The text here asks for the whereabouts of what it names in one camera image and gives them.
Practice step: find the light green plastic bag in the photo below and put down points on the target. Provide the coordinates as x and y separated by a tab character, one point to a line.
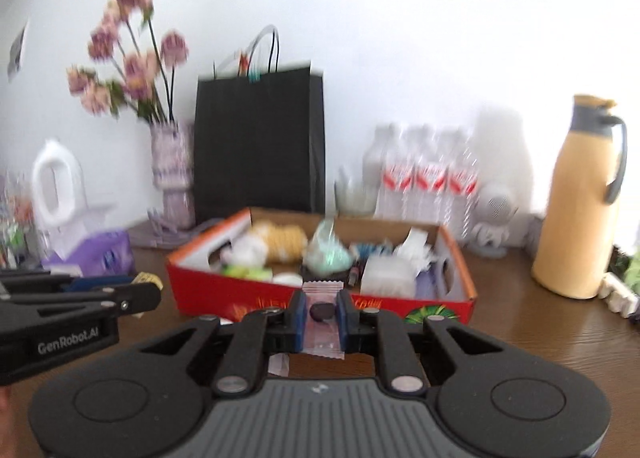
325	254

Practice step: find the yellow thermos jug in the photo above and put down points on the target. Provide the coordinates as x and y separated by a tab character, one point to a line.
576	237

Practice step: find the black paper shopping bag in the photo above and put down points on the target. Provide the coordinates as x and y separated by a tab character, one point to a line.
259	138

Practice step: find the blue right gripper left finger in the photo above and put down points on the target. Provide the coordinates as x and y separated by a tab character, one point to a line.
249	344

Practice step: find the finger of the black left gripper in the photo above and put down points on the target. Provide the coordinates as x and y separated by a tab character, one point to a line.
56	303
16	282

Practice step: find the purple folded cloth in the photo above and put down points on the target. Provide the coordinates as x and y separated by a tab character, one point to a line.
426	286

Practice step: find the purple tissue box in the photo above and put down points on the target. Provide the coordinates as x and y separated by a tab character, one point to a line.
83	247

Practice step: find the white astronaut figurine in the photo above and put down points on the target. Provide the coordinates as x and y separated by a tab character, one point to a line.
494	208

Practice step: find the translucent white plastic container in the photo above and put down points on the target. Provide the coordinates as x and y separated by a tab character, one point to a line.
388	276

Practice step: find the yellow white plush toy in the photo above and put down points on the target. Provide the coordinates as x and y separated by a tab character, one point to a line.
283	243

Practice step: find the red cardboard box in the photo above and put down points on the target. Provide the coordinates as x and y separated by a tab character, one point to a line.
258	257

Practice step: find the left water bottle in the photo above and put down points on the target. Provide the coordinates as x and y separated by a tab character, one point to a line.
388	167

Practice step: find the pink dried flower bouquet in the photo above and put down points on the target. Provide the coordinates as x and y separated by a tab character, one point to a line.
145	65

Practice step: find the crumpled white tissue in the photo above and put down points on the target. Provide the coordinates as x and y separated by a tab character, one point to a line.
416	250

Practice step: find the person's left hand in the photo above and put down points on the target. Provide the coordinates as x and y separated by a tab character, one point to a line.
7	440

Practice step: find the middle water bottle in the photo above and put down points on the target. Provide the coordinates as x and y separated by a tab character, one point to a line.
430	172

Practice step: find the white round lid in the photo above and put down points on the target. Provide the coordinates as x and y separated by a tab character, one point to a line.
288	279

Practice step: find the right water bottle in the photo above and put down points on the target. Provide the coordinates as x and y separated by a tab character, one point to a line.
461	185

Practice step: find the water bottle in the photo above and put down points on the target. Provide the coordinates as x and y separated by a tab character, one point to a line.
430	172
461	185
388	167

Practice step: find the purple ceramic vase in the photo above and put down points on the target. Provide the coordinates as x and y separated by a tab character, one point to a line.
172	171

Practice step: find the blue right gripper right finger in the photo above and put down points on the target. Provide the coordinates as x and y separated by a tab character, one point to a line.
393	344

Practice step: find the red artificial rose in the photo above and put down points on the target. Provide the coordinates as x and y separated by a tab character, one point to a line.
354	274

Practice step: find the pink sachet with dark candy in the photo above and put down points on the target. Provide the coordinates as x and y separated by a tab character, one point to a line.
321	335

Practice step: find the small snack sachet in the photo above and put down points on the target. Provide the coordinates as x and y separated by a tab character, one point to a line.
148	278

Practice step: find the white detergent jug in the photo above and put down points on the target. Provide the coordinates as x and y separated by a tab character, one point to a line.
58	186

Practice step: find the clear glass cup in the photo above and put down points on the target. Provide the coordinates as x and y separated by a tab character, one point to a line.
353	198

